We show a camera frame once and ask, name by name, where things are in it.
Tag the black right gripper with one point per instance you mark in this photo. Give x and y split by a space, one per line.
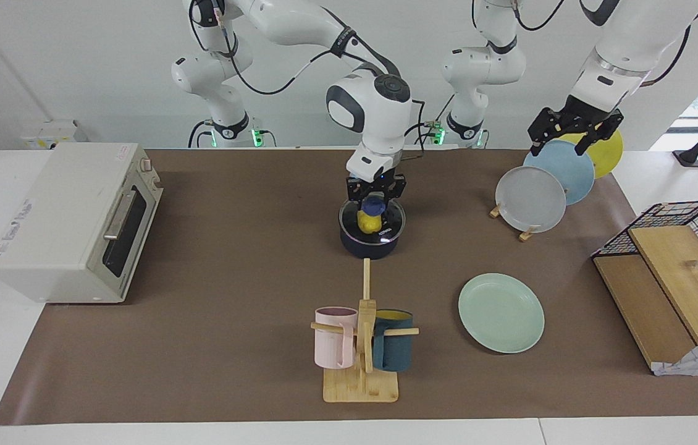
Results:
377 185

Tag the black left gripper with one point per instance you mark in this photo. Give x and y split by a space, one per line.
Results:
580 117

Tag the glass lid blue knob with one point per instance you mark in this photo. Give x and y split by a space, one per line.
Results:
375 204

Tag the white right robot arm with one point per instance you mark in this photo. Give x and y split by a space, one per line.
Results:
374 105

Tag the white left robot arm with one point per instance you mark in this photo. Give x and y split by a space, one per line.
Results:
627 37

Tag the yellow plate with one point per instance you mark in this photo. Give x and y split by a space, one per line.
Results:
609 154

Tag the blue plate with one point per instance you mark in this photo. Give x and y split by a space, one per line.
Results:
571 176

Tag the grey plate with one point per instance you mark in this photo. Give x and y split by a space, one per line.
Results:
531 199

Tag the wooden plate rack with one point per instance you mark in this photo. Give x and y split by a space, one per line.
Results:
526 235

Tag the green plate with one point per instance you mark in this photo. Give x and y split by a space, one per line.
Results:
501 313

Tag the navy blue saucepan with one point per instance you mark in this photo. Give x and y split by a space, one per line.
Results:
370 248

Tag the teal mug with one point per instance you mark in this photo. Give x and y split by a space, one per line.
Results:
395 349

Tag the pink mug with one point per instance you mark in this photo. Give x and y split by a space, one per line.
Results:
330 346

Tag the wooden mug rack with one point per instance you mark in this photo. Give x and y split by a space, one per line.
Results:
361 388

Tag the brown wooden board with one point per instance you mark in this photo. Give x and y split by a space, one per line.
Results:
639 309

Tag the brown table mat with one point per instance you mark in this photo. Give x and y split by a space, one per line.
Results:
231 346

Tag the white toaster oven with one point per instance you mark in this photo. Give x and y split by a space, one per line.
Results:
58 235

